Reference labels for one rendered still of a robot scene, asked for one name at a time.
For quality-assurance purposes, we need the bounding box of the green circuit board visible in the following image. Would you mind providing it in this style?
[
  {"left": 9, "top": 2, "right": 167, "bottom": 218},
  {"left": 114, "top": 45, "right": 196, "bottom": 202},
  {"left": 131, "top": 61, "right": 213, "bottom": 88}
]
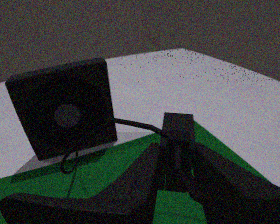
[{"left": 0, "top": 120, "right": 270, "bottom": 224}]

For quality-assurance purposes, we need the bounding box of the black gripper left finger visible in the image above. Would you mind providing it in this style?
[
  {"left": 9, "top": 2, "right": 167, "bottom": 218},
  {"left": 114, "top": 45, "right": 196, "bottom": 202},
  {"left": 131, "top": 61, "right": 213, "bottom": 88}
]
[{"left": 0, "top": 143, "right": 160, "bottom": 224}]

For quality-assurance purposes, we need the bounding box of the black square fan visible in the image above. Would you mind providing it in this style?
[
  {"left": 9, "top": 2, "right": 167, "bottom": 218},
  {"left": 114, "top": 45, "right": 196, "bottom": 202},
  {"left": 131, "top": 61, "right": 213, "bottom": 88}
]
[{"left": 4, "top": 57, "right": 117, "bottom": 161}]

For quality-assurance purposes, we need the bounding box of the black cable with plug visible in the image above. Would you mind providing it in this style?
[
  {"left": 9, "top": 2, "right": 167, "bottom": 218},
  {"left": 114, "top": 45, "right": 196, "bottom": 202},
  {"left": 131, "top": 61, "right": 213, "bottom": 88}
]
[{"left": 60, "top": 112, "right": 208, "bottom": 205}]

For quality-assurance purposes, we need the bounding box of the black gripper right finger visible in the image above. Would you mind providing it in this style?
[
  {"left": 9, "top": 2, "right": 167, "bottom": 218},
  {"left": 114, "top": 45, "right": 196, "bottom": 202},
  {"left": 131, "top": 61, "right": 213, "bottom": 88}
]
[{"left": 192, "top": 143, "right": 280, "bottom": 224}]

